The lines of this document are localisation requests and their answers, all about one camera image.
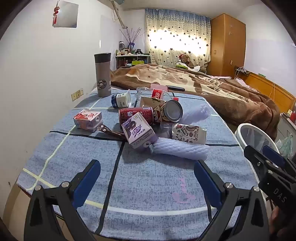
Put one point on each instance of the shiny wall sheet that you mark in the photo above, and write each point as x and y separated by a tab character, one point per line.
66	14

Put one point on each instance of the cluttered low shelf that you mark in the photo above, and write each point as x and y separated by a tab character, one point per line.
131	60

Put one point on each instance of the pink pillow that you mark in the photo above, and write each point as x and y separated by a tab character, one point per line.
242	82

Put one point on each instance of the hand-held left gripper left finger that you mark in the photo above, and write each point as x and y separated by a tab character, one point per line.
84	185

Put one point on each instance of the green printed plastic bag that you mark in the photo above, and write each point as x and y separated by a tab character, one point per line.
285	146

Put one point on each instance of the heart patterned curtain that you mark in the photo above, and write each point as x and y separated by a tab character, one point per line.
175	34

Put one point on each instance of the red hanging ornament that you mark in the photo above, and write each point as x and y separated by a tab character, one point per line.
56	11

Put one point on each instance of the white yogurt bottle blue label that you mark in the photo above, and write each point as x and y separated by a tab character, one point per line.
120	99

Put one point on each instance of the power strip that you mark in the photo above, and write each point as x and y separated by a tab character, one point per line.
241	69

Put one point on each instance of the pink milk carton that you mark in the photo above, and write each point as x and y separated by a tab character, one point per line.
87	120

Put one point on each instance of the green tissue box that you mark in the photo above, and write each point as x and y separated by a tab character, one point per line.
181	65

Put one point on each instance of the wrapped air conditioner pipe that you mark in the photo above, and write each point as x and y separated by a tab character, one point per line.
118	16

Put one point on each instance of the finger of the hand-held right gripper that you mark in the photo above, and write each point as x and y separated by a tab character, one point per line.
274	157
254	157

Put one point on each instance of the wooden bed headboard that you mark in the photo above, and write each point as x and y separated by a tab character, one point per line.
270	85

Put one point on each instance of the patterned tin can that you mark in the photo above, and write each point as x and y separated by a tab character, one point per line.
170	111

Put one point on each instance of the doodle patterned paper cup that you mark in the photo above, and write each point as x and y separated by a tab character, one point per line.
188	134

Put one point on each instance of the red soda can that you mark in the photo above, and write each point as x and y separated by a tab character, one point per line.
134	114

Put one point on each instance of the black phone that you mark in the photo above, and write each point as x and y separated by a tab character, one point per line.
175	88

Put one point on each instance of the clear plastic bottle red label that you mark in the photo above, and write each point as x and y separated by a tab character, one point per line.
159	93

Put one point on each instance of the brown teddy bear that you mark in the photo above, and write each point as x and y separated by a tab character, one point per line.
185	59

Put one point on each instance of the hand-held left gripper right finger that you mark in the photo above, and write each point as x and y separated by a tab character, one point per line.
208	185

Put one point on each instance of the white round trash bin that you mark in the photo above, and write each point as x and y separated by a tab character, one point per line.
254	134

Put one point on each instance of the covered air conditioner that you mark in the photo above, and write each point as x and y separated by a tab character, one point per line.
118	1

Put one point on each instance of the blue checked tablecloth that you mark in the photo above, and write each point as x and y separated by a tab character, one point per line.
148	185

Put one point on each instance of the wall socket plate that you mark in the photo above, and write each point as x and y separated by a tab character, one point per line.
77	93

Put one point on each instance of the dried branch bouquet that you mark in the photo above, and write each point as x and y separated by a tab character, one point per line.
130	34

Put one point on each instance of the wooden wardrobe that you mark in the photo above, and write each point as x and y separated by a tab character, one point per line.
227	44

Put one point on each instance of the brown printed blanket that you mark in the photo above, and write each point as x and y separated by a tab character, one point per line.
219	92

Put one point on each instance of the brown snack wrapper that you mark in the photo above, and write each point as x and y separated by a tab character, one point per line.
111	132

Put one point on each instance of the grey thermos tumbler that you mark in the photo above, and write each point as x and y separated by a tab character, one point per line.
103	74

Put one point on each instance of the person's right hand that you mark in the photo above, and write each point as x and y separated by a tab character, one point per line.
275	217

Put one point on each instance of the grey bedside cabinet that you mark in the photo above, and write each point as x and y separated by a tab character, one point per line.
286	125

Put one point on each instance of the long white foam net sleeve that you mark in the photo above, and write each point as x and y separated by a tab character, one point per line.
182	149

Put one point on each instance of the purple milk carton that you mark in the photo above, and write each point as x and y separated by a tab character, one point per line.
138	132

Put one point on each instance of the short white foam net sleeve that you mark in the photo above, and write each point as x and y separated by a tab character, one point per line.
198	113

